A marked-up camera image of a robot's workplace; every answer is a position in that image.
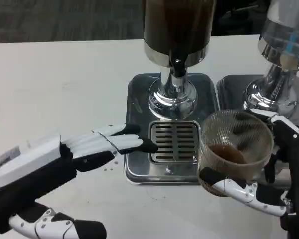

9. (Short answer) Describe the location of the dark drink dispenser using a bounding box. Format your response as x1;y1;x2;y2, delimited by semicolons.
142;0;217;122

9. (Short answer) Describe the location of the clear ribbed glass cup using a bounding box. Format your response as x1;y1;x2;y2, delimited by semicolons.
197;111;275;197

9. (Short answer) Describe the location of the clear drink dispenser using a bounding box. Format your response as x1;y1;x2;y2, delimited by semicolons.
244;0;299;118

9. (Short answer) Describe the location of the black background furniture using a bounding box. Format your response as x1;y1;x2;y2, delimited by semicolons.
211;0;272;36

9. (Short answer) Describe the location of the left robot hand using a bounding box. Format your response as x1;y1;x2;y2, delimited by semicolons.
0;123;158;239

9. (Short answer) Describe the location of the black dispenser tap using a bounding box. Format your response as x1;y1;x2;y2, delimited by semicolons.
169;56;189;93

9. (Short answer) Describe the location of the steel drip grid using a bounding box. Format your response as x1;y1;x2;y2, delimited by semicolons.
148;121;202;165

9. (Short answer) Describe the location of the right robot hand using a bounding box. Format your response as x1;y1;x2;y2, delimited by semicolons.
198;109;299;231

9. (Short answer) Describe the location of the steel drip tray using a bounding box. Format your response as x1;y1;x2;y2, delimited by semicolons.
124;73;220;185
216;74;299;190

